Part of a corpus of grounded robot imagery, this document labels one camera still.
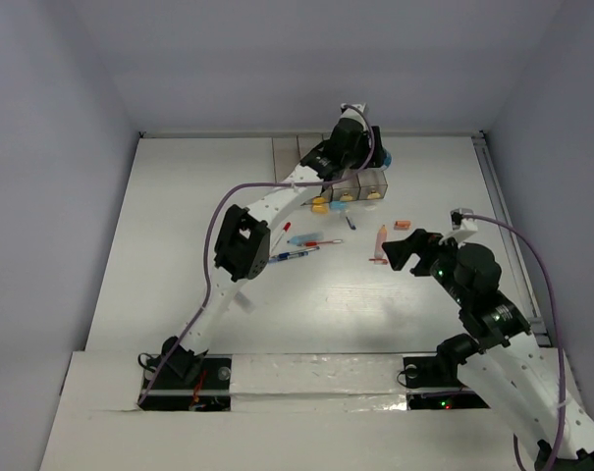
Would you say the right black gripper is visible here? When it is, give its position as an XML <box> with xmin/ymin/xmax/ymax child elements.
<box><xmin>382</xmin><ymin>227</ymin><xmax>470</xmax><ymax>306</ymax></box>

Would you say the orange highlighter cap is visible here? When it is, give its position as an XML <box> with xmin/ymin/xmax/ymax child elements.
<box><xmin>394</xmin><ymin>220</ymin><xmax>411</xmax><ymax>231</ymax></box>

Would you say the red capped white marker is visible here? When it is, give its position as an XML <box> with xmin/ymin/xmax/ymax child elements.
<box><xmin>270</xmin><ymin>222</ymin><xmax>292</xmax><ymax>254</ymax></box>

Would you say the orange highlighter pen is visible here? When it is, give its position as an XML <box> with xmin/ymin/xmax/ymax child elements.
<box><xmin>234</xmin><ymin>291</ymin><xmax>255</xmax><ymax>314</ymax></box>

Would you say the blue tape roll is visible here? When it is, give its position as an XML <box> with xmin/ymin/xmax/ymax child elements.
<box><xmin>379</xmin><ymin>150</ymin><xmax>392</xmax><ymax>171</ymax></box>

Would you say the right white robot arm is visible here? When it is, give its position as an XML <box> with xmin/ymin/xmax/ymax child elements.
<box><xmin>383</xmin><ymin>229</ymin><xmax>594</xmax><ymax>470</ymax></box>

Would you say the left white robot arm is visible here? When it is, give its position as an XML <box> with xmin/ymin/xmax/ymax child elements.
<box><xmin>140</xmin><ymin>104</ymin><xmax>386</xmax><ymax>399</ymax></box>

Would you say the light blue eraser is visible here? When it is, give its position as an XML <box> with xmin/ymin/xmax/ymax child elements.
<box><xmin>329</xmin><ymin>201</ymin><xmax>347</xmax><ymax>211</ymax></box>

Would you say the yellow eraser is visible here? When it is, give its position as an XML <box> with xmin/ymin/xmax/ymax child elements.
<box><xmin>311</xmin><ymin>196</ymin><xmax>329</xmax><ymax>214</ymax></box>

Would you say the red gel pen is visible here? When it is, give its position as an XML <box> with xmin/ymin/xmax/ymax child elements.
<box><xmin>302</xmin><ymin>239</ymin><xmax>344</xmax><ymax>247</ymax></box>

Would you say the blue highlighter pen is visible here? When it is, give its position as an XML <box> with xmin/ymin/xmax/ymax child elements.
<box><xmin>288</xmin><ymin>232</ymin><xmax>324</xmax><ymax>246</ymax></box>

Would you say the blue gel pen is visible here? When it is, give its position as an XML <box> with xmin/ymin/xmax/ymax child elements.
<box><xmin>268</xmin><ymin>246</ymin><xmax>320</xmax><ymax>264</ymax></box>

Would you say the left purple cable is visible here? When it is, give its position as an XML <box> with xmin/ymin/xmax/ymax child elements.
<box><xmin>137</xmin><ymin>108</ymin><xmax>375</xmax><ymax>406</ymax></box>

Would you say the purple cable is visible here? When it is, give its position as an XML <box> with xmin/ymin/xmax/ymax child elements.
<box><xmin>465</xmin><ymin>213</ymin><xmax>567</xmax><ymax>471</ymax></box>
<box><xmin>137</xmin><ymin>108</ymin><xmax>375</xmax><ymax>406</ymax></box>

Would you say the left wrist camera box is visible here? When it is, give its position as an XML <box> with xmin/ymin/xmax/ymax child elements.
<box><xmin>341</xmin><ymin>103</ymin><xmax>368</xmax><ymax>116</ymax></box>

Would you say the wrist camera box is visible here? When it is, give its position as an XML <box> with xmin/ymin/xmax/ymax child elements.
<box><xmin>450</xmin><ymin>208</ymin><xmax>474</xmax><ymax>231</ymax></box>
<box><xmin>341</xmin><ymin>103</ymin><xmax>368</xmax><ymax>116</ymax></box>

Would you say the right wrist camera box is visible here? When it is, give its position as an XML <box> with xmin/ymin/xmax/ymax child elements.
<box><xmin>450</xmin><ymin>208</ymin><xmax>474</xmax><ymax>231</ymax></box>

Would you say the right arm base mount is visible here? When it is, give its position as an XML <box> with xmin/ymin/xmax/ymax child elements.
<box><xmin>396</xmin><ymin>355</ymin><xmax>489</xmax><ymax>411</ymax></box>

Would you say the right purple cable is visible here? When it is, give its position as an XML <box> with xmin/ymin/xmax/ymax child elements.
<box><xmin>465</xmin><ymin>213</ymin><xmax>567</xmax><ymax>471</ymax></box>

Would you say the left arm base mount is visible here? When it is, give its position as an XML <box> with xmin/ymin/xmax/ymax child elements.
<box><xmin>138</xmin><ymin>355</ymin><xmax>232</xmax><ymax>412</ymax></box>

